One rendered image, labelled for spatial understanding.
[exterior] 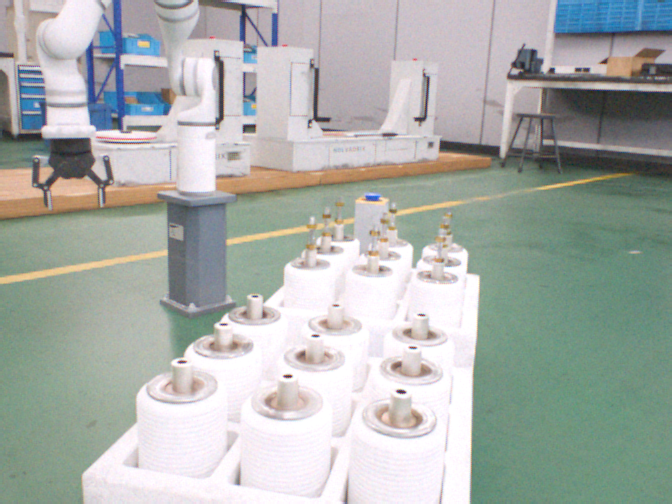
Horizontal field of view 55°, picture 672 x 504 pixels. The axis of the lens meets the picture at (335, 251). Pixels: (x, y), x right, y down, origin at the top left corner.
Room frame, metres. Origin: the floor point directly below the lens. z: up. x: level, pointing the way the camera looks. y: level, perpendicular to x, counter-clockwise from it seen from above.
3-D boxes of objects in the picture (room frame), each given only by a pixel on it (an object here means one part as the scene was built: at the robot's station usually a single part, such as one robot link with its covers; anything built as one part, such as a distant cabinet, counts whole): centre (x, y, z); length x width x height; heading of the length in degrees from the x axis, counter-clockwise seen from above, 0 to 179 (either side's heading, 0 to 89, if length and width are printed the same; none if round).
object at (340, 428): (0.73, 0.02, 0.16); 0.10 x 0.10 x 0.18
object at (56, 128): (1.21, 0.51, 0.50); 0.11 x 0.09 x 0.06; 23
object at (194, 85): (1.61, 0.36, 0.54); 0.09 x 0.09 x 0.17; 1
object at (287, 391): (0.61, 0.04, 0.26); 0.02 x 0.02 x 0.03
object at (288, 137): (4.56, -0.04, 0.45); 1.51 x 0.57 x 0.74; 137
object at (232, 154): (3.48, 0.98, 0.45); 0.82 x 0.57 x 0.74; 137
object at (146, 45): (6.22, 2.00, 0.90); 0.50 x 0.38 x 0.21; 48
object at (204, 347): (0.75, 0.14, 0.25); 0.08 x 0.08 x 0.01
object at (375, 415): (0.59, -0.07, 0.25); 0.08 x 0.08 x 0.01
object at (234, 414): (0.75, 0.14, 0.16); 0.10 x 0.10 x 0.18
